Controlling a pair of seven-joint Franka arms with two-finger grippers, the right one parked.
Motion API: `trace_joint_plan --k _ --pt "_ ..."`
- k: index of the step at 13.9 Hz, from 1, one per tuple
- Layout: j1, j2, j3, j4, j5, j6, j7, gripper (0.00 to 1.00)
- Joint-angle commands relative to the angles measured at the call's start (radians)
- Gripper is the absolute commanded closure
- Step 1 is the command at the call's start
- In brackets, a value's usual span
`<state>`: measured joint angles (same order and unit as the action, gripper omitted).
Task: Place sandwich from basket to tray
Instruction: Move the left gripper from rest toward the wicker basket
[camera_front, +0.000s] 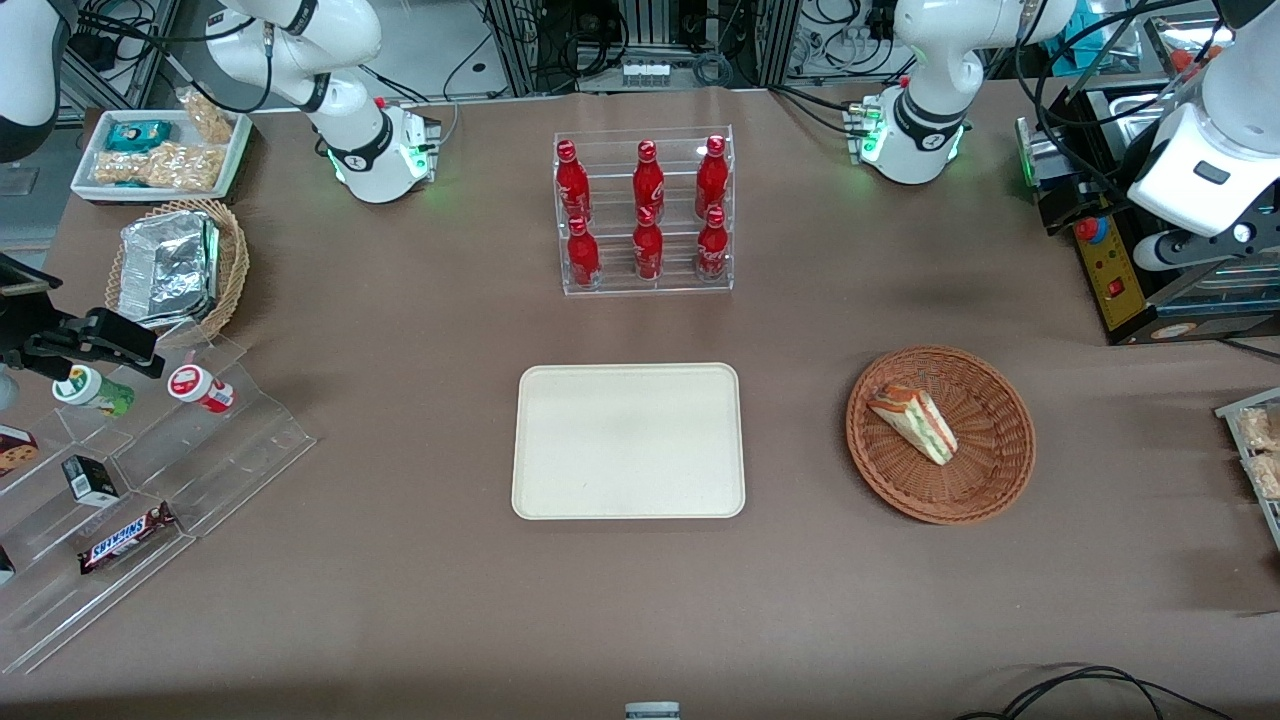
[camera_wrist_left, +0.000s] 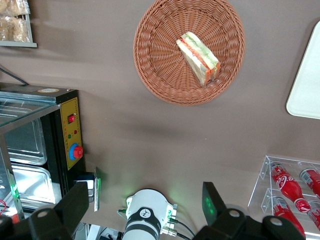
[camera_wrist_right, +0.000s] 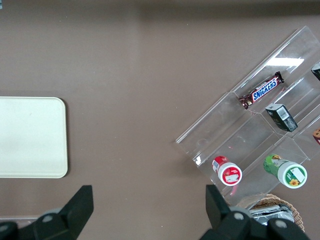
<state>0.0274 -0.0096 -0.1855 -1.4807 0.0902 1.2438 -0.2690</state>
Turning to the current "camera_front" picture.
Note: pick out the oval light wicker basket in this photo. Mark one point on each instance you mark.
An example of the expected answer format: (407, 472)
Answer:
(232, 270)

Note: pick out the green white-capped cup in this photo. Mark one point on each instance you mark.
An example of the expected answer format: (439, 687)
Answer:
(95, 392)

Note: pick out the red white-capped cup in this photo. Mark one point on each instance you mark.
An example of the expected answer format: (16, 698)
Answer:
(200, 388)

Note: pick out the cookie box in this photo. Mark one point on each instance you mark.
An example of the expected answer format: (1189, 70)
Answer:
(15, 452)

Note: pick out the white tray with grey rim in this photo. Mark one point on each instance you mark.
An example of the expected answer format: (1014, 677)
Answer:
(1245, 400)

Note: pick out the large clear peanut bag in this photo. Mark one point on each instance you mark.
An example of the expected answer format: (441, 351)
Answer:
(165, 167)

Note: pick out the white power strip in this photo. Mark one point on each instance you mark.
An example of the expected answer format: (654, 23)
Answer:
(646, 71)

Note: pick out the triangle sandwich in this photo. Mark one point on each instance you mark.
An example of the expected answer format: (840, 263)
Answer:
(915, 425)

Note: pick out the round brown wicker basket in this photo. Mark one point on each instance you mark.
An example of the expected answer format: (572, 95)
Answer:
(985, 470)

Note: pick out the clear snack bag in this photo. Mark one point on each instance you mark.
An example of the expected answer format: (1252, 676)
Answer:
(1268, 475)
(1257, 430)

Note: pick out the clear acrylic stepped shelf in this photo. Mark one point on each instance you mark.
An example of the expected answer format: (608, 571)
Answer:
(230, 460)

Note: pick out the Snickers chocolate bar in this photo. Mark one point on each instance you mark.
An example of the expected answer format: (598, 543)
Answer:
(125, 540)

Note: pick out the small clear peanut bag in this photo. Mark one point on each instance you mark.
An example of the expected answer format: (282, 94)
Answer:
(210, 115)

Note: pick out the red cola bottle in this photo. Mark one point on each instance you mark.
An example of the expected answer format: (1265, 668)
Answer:
(712, 248)
(648, 182)
(711, 178)
(572, 185)
(647, 250)
(583, 255)

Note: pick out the teal snack packet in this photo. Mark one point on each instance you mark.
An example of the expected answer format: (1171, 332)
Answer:
(138, 134)

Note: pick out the clear acrylic bottle rack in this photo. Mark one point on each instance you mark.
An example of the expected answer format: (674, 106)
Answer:
(645, 285)

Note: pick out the red emergency stop button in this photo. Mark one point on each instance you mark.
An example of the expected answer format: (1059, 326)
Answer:
(1088, 228)

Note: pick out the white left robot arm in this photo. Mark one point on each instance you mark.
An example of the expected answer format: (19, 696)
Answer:
(930, 60)

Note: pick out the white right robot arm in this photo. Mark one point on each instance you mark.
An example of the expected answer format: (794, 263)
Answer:
(300, 50)

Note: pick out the cream rectangular serving tray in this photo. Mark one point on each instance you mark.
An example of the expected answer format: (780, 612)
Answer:
(628, 440)

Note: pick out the aluminium foil container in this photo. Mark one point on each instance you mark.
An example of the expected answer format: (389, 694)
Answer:
(165, 270)

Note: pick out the black machine with yellow panel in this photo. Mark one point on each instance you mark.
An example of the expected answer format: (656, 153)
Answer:
(1130, 300)

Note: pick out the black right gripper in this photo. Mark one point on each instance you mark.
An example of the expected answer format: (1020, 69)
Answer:
(22, 340)

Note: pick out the small black box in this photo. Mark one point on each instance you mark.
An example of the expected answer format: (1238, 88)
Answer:
(92, 480)

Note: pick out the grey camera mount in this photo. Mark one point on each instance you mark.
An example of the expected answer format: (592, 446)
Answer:
(652, 711)

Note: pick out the white snack tray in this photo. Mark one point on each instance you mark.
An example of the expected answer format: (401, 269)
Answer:
(235, 160)

